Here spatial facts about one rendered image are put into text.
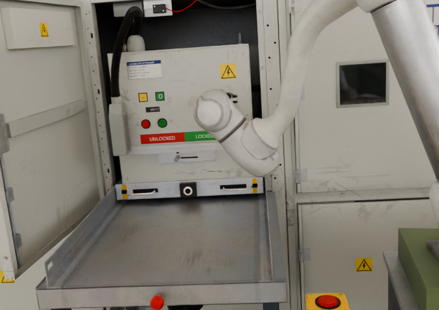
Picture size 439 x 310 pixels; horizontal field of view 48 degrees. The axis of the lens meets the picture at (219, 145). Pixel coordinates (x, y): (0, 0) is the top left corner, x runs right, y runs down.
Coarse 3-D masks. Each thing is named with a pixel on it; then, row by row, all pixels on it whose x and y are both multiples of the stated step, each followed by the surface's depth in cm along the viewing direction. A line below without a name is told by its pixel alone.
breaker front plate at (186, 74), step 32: (192, 64) 169; (224, 64) 168; (128, 96) 173; (192, 96) 171; (160, 128) 175; (192, 128) 174; (128, 160) 178; (160, 160) 177; (192, 160) 176; (224, 160) 176
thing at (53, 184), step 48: (0, 0) 131; (48, 0) 150; (0, 48) 130; (48, 48) 154; (0, 96) 129; (48, 96) 153; (0, 144) 125; (48, 144) 152; (96, 144) 183; (0, 192) 124; (48, 192) 152; (96, 192) 185; (0, 240) 127; (48, 240) 151
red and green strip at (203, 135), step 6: (180, 132) 174; (186, 132) 174; (192, 132) 174; (198, 132) 174; (204, 132) 174; (144, 138) 176; (150, 138) 176; (156, 138) 175; (162, 138) 175; (168, 138) 175; (174, 138) 175; (180, 138) 175; (186, 138) 175; (192, 138) 175; (198, 138) 174; (204, 138) 174; (210, 138) 174
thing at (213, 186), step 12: (192, 180) 178; (204, 180) 177; (216, 180) 176; (228, 180) 176; (240, 180) 176; (120, 192) 180; (144, 192) 179; (156, 192) 179; (168, 192) 178; (204, 192) 178; (216, 192) 177; (228, 192) 177; (240, 192) 177
